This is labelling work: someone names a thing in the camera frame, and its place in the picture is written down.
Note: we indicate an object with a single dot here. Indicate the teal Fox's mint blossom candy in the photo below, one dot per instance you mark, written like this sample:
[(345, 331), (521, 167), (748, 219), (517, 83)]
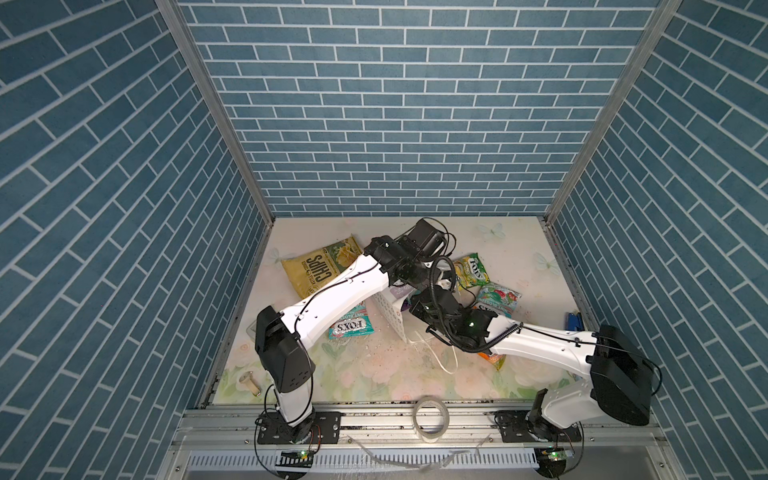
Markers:
[(498, 298)]

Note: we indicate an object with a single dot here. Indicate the small beige spool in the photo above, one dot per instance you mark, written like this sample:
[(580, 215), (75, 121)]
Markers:
[(247, 383)]

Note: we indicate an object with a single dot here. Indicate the blue black stapler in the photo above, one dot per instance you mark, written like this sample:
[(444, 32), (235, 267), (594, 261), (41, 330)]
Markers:
[(574, 322)]

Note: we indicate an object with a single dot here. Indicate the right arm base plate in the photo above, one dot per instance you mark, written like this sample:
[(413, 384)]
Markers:
[(537, 427)]

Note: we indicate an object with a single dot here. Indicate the green Fox's spring tea candy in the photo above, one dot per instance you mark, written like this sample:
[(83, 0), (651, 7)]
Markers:
[(471, 271)]

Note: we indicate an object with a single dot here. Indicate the clear tape roll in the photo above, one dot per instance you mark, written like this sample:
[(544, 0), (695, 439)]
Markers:
[(430, 419)]

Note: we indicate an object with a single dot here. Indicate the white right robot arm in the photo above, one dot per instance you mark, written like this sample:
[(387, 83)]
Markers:
[(614, 378)]

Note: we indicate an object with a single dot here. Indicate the yellow kettle chips bag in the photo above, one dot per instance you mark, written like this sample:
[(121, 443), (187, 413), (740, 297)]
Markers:
[(310, 272)]

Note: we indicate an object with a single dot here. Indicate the white patterned paper bag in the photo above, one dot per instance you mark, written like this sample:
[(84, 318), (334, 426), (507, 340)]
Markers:
[(393, 304)]

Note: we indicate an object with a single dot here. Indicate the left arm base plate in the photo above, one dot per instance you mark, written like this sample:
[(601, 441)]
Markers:
[(300, 427)]

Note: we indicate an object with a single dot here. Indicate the aluminium front rail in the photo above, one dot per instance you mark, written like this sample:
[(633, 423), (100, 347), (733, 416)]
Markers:
[(400, 426)]

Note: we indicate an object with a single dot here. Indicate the orange snack packet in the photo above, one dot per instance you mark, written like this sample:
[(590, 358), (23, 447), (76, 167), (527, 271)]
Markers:
[(496, 360)]

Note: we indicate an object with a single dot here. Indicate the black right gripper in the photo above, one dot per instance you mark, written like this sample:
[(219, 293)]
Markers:
[(415, 309)]

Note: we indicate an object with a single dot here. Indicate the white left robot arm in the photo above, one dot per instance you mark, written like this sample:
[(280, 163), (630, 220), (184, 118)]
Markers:
[(283, 338)]

